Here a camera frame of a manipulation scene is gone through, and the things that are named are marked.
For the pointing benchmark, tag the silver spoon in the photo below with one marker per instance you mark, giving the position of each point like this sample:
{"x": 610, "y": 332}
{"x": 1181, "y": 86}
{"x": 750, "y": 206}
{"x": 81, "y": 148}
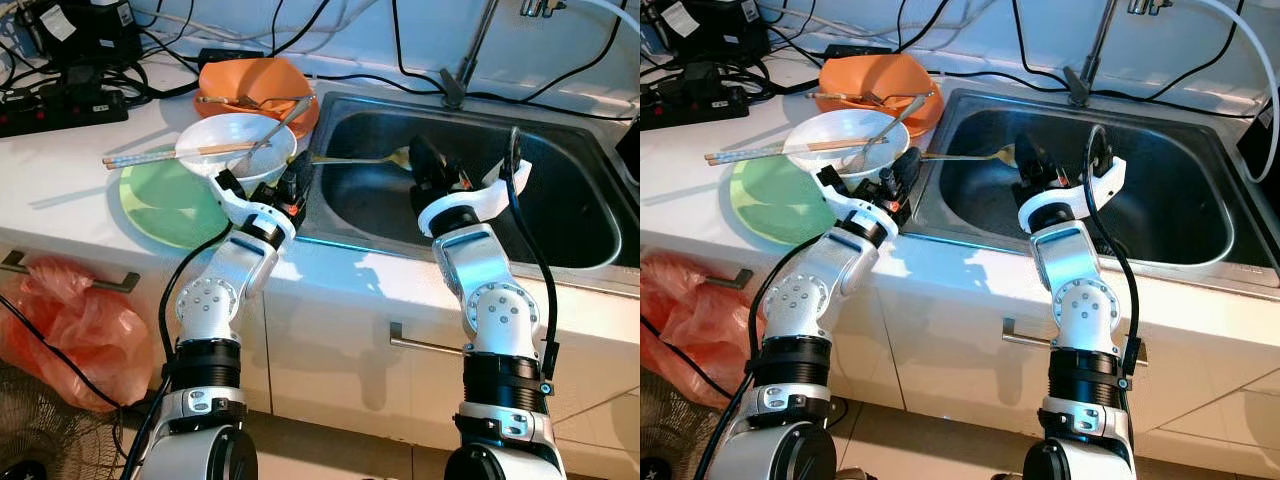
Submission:
{"x": 895, "y": 125}
{"x": 280, "y": 130}

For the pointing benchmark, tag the golden fork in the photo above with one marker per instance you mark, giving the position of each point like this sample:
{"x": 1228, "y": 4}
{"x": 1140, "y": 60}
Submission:
{"x": 350, "y": 159}
{"x": 960, "y": 155}

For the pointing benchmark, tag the white ceramic bowl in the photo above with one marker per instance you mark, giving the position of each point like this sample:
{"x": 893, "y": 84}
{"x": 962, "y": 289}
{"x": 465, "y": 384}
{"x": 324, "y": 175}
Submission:
{"x": 225, "y": 135}
{"x": 835, "y": 130}

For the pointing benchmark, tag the light green plate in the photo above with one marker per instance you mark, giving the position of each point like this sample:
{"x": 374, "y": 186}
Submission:
{"x": 775, "y": 205}
{"x": 165, "y": 210}

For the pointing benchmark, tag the wooden chopstick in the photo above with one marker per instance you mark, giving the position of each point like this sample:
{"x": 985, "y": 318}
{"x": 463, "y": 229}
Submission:
{"x": 755, "y": 155}
{"x": 750, "y": 150}
{"x": 155, "y": 160}
{"x": 150, "y": 155}

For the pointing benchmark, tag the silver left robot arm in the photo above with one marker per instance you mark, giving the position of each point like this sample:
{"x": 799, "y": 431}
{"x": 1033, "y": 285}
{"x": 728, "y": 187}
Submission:
{"x": 820, "y": 290}
{"x": 215, "y": 290}

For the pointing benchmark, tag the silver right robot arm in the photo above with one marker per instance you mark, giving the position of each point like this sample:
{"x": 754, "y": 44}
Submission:
{"x": 490, "y": 310}
{"x": 1085, "y": 310}

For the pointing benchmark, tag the white kitchen cabinet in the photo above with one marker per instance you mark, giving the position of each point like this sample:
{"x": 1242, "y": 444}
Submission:
{"x": 330, "y": 340}
{"x": 950, "y": 370}

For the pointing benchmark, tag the stainless steel sink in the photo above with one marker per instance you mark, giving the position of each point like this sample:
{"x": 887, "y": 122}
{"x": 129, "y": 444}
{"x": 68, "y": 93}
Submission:
{"x": 1190, "y": 200}
{"x": 580, "y": 200}

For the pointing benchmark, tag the metal faucet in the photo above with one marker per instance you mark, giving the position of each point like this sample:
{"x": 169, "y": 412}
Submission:
{"x": 465, "y": 70}
{"x": 1090, "y": 65}

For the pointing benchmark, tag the orange bowl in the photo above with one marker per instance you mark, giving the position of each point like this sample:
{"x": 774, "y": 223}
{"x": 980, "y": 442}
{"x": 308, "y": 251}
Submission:
{"x": 870, "y": 75}
{"x": 250, "y": 80}

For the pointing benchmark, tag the black appliance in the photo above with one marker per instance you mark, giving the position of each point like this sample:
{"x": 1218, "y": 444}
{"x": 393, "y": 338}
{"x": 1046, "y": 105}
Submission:
{"x": 630, "y": 155}
{"x": 1262, "y": 150}

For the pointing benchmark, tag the small black box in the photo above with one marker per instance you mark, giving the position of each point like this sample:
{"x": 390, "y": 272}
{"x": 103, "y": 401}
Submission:
{"x": 230, "y": 55}
{"x": 855, "y": 50}

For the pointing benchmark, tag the black power strip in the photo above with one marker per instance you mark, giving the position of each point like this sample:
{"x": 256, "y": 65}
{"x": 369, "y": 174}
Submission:
{"x": 60, "y": 112}
{"x": 690, "y": 105}

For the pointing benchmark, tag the black power adapter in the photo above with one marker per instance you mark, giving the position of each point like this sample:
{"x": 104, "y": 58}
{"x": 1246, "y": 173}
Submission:
{"x": 90, "y": 35}
{"x": 715, "y": 30}

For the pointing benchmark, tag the orange plastic bag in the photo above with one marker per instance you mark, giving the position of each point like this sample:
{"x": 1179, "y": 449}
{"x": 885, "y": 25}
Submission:
{"x": 80, "y": 330}
{"x": 690, "y": 320}

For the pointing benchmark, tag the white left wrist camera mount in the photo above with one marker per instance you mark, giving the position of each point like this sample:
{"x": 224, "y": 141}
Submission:
{"x": 245, "y": 207}
{"x": 855, "y": 207}

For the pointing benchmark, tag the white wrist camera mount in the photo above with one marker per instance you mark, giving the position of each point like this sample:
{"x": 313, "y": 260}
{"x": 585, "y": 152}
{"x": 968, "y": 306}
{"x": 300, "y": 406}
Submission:
{"x": 855, "y": 207}
{"x": 245, "y": 207}
{"x": 1095, "y": 195}
{"x": 495, "y": 197}

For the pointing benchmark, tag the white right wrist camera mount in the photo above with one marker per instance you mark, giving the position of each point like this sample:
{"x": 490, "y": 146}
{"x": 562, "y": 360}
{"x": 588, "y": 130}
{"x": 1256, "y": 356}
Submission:
{"x": 495, "y": 197}
{"x": 1095, "y": 195}

